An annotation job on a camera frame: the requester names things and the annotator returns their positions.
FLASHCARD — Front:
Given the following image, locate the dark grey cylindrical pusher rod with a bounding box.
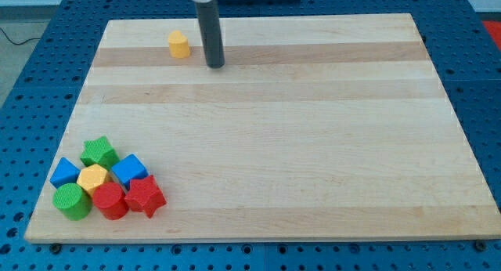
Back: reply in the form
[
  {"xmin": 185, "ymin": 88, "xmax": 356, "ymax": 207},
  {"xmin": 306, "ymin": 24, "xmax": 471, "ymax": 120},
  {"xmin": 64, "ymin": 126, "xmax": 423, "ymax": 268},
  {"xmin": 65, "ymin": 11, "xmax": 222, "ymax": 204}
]
[{"xmin": 195, "ymin": 0, "xmax": 225, "ymax": 69}]

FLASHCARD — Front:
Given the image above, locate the yellow heart block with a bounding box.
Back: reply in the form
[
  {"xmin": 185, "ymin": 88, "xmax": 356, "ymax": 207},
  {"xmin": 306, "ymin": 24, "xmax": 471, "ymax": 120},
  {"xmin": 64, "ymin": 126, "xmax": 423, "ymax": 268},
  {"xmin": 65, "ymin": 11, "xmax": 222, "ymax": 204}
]
[{"xmin": 168, "ymin": 31, "xmax": 191, "ymax": 59}]

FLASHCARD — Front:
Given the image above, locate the wooden board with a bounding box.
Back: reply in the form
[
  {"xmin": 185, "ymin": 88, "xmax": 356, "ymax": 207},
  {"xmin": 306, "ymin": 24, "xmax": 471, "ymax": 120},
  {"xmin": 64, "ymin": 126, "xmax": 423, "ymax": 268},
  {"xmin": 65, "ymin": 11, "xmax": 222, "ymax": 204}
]
[{"xmin": 25, "ymin": 13, "xmax": 500, "ymax": 244}]

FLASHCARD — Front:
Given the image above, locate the blue cube block right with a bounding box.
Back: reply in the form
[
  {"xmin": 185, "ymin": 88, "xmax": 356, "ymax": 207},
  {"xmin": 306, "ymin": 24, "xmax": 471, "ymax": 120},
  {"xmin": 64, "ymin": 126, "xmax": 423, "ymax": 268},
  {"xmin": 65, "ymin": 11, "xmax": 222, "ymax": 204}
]
[{"xmin": 111, "ymin": 154, "xmax": 149, "ymax": 190}]

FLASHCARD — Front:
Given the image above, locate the green star block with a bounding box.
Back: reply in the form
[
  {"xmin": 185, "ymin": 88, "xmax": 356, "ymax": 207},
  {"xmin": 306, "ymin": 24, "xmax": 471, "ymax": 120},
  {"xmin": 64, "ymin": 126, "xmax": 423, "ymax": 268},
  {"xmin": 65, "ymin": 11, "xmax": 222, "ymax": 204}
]
[{"xmin": 80, "ymin": 135, "xmax": 120, "ymax": 170}]

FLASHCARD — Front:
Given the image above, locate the red star block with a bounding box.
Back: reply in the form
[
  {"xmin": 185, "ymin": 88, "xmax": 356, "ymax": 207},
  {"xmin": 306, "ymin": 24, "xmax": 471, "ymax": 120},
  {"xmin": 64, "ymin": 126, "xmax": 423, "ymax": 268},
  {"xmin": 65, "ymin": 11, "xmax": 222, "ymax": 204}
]
[{"xmin": 124, "ymin": 175, "xmax": 167, "ymax": 219}]

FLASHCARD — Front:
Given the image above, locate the yellow hexagon block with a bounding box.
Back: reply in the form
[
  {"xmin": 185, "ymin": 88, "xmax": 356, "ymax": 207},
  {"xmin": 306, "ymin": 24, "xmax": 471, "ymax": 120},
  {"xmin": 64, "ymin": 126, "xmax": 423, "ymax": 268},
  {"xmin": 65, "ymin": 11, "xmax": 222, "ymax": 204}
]
[{"xmin": 77, "ymin": 164, "xmax": 112, "ymax": 197}]

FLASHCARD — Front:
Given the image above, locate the red cylinder block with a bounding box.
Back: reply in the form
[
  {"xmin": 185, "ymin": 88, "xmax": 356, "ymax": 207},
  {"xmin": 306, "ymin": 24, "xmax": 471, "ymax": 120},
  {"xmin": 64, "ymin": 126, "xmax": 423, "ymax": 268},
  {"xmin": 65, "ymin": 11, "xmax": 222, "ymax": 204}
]
[{"xmin": 92, "ymin": 182, "xmax": 129, "ymax": 220}]

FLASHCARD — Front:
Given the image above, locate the blue block left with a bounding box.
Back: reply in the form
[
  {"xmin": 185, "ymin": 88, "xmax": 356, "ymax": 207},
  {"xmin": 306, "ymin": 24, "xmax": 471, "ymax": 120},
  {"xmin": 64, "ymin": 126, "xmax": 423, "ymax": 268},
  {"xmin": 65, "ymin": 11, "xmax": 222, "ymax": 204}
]
[{"xmin": 49, "ymin": 157, "xmax": 81, "ymax": 188}]

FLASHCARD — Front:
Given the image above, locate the green cylinder block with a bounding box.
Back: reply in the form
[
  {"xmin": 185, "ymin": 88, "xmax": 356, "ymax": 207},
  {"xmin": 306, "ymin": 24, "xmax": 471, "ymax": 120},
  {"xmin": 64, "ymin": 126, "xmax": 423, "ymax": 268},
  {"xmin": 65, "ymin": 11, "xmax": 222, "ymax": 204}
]
[{"xmin": 52, "ymin": 183, "xmax": 92, "ymax": 221}]

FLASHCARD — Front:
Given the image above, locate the red object at right edge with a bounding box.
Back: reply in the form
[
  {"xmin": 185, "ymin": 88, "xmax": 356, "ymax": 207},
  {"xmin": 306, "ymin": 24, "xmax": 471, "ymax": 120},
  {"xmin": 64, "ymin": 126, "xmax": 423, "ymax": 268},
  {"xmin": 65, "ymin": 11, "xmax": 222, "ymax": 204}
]
[{"xmin": 482, "ymin": 20, "xmax": 501, "ymax": 49}]

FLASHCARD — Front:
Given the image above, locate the blue perforated table frame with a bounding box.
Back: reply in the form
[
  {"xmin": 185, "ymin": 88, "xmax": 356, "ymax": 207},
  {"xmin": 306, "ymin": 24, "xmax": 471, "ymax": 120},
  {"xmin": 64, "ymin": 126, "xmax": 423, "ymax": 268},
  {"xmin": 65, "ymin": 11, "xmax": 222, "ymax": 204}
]
[{"xmin": 1, "ymin": 0, "xmax": 500, "ymax": 270}]

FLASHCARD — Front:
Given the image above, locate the black cable on floor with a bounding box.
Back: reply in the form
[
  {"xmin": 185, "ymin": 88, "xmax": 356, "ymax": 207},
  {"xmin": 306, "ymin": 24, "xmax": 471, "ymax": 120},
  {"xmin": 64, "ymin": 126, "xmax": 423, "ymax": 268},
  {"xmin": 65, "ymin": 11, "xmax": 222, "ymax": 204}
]
[{"xmin": 0, "ymin": 27, "xmax": 42, "ymax": 46}]

